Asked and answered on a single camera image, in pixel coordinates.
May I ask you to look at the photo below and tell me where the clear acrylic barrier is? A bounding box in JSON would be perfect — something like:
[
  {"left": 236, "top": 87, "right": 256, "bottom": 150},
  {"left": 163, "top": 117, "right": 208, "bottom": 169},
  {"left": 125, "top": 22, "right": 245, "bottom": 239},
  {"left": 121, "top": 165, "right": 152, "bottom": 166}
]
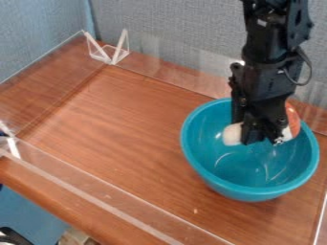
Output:
[
  {"left": 91, "top": 28, "right": 327, "bottom": 135},
  {"left": 0, "top": 122, "right": 233, "bottom": 245}
]

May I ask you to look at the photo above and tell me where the blue plastic bowl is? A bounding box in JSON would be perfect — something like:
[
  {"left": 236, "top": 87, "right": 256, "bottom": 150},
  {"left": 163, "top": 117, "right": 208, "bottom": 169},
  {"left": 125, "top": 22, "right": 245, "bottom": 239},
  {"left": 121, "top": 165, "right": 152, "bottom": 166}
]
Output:
[{"left": 180, "top": 99, "right": 319, "bottom": 202}]

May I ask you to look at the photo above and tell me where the white mushroom with red cap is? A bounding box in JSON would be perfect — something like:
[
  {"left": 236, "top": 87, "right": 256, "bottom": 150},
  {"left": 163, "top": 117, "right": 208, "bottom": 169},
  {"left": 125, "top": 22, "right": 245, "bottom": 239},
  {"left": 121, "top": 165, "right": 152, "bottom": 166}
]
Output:
[{"left": 223, "top": 103, "right": 301, "bottom": 145}]

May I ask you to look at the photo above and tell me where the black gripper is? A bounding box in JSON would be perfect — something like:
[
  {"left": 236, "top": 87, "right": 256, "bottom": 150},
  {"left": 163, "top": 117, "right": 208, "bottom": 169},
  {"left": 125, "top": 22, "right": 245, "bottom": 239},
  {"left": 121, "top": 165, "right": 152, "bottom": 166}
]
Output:
[{"left": 228, "top": 18, "right": 304, "bottom": 145}]

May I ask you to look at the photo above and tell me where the clear acrylic back barrier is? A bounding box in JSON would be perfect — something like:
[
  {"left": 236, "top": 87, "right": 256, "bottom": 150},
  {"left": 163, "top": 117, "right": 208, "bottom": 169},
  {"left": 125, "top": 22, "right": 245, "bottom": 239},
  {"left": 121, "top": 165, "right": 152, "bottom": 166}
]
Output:
[{"left": 91, "top": 28, "right": 327, "bottom": 135}]

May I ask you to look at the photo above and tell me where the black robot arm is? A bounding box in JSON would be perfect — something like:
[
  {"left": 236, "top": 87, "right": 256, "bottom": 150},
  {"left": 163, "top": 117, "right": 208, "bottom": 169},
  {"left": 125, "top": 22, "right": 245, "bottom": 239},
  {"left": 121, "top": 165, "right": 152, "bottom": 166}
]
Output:
[{"left": 228, "top": 0, "right": 313, "bottom": 145}]

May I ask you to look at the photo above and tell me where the clear acrylic front barrier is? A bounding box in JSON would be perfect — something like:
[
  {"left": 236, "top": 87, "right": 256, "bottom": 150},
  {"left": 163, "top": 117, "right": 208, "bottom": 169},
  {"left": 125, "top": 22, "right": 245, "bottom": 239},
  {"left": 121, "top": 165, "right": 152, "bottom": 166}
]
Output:
[{"left": 0, "top": 122, "right": 233, "bottom": 245}]

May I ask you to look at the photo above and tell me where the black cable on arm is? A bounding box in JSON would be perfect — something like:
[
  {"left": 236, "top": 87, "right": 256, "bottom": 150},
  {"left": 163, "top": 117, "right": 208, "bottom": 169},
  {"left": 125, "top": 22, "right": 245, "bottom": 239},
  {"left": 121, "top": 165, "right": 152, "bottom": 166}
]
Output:
[{"left": 280, "top": 47, "right": 313, "bottom": 87}]

